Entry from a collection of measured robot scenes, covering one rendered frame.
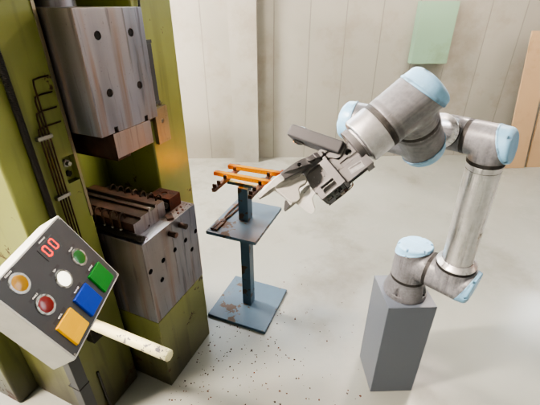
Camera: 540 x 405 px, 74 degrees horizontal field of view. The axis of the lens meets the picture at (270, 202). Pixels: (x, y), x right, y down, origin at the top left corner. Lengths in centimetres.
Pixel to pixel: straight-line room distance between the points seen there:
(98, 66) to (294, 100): 339
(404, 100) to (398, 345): 144
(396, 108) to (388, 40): 400
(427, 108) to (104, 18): 107
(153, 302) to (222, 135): 321
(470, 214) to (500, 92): 405
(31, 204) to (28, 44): 50
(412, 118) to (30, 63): 114
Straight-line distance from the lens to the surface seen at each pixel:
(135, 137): 150
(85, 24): 135
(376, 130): 65
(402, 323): 182
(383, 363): 201
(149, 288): 170
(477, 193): 138
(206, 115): 460
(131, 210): 166
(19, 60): 138
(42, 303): 112
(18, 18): 139
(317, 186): 66
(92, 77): 136
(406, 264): 166
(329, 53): 450
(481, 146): 131
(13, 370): 229
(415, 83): 68
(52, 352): 115
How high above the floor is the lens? 178
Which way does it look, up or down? 29 degrees down
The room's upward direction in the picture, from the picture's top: straight up
